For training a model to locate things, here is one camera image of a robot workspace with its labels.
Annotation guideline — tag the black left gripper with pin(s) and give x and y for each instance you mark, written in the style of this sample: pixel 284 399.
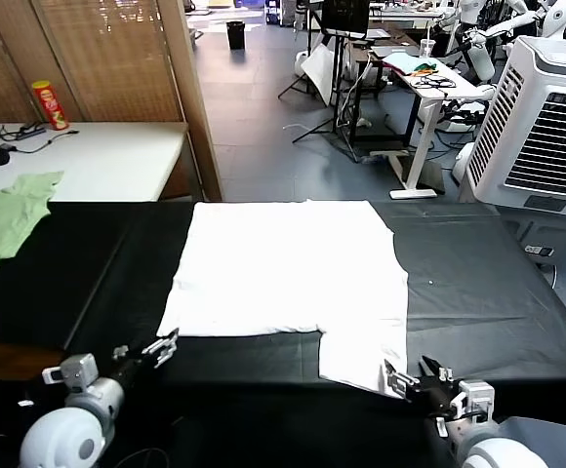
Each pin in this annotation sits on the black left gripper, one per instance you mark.
pixel 132 370

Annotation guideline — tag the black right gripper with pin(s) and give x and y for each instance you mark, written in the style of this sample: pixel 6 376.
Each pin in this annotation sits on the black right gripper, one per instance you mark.
pixel 434 395

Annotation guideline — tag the white printed t-shirt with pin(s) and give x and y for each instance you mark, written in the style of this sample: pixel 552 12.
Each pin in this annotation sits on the white printed t-shirt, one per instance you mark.
pixel 283 268

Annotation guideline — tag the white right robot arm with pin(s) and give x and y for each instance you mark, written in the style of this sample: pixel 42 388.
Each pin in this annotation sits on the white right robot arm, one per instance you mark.
pixel 497 448

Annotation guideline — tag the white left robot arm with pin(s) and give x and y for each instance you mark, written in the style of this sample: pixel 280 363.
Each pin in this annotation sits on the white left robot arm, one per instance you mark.
pixel 58 439

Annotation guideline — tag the black table cover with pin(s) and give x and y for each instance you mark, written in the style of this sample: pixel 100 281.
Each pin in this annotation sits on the black table cover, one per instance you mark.
pixel 458 292

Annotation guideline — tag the white floor power strip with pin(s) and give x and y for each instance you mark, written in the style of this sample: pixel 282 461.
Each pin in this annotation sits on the white floor power strip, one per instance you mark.
pixel 539 250

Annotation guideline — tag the white side table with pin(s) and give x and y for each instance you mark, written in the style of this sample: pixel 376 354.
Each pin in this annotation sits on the white side table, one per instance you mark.
pixel 117 161

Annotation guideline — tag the light green t-shirt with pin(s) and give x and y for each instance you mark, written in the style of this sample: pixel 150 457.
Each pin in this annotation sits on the light green t-shirt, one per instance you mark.
pixel 0 219

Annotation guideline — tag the black power strip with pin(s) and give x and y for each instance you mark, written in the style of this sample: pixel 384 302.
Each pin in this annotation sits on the black power strip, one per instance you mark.
pixel 31 130

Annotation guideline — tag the red chips can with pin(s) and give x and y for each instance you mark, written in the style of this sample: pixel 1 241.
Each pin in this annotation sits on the red chips can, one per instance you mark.
pixel 51 105

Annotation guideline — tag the white air cooler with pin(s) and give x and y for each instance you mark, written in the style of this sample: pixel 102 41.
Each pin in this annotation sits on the white air cooler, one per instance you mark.
pixel 532 122

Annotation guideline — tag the wooden folding screen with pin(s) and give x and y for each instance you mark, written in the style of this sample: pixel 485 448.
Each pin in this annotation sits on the wooden folding screen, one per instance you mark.
pixel 117 58

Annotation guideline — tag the white standing desk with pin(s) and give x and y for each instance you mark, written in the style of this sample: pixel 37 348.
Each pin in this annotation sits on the white standing desk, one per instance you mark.
pixel 458 85

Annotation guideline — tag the black monitor stand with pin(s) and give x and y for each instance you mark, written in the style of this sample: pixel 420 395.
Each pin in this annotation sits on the black monitor stand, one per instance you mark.
pixel 336 88

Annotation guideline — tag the orange green fabric piece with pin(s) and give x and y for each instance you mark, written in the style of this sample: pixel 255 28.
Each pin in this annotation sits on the orange green fabric piece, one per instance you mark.
pixel 427 68

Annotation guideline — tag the teal cloth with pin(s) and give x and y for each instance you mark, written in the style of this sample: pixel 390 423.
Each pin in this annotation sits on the teal cloth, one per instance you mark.
pixel 400 61

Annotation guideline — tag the white humanoid robot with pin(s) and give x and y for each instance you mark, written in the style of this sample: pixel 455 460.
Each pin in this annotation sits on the white humanoid robot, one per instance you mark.
pixel 480 58
pixel 556 14

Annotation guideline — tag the white reflector board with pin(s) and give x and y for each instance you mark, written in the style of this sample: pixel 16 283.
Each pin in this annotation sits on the white reflector board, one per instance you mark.
pixel 319 68

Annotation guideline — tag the black trash bin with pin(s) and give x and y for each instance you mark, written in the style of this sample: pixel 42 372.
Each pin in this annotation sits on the black trash bin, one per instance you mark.
pixel 235 35

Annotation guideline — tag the grey laptop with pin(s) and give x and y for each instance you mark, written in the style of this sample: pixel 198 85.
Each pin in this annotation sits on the grey laptop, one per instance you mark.
pixel 395 50

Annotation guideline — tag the clear plastic cup with straw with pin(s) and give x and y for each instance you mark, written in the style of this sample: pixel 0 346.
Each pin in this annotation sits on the clear plastic cup with straw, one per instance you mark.
pixel 428 49

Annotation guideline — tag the black monitor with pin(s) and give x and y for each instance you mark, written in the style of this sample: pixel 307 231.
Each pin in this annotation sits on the black monitor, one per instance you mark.
pixel 344 14

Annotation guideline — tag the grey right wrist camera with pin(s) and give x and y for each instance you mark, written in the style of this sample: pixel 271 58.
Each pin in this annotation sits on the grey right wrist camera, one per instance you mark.
pixel 475 397

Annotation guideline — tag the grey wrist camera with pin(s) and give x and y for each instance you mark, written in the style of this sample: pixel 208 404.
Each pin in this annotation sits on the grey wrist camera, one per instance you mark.
pixel 75 370
pixel 475 397

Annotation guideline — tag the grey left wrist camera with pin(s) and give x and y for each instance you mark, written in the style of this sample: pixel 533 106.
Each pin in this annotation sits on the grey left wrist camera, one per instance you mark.
pixel 75 370

